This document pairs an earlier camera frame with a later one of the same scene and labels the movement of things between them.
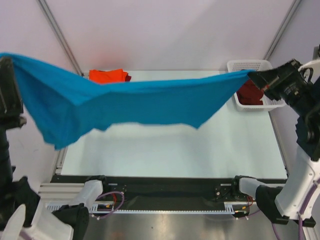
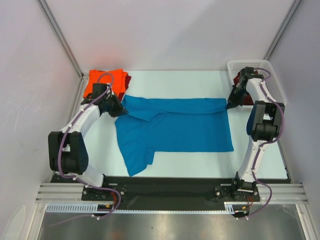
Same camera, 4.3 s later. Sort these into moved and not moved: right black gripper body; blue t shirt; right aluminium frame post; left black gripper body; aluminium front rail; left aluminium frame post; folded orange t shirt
Moved: blue t shirt; left black gripper body; right black gripper body
Not moved: aluminium front rail; left aluminium frame post; folded orange t shirt; right aluminium frame post
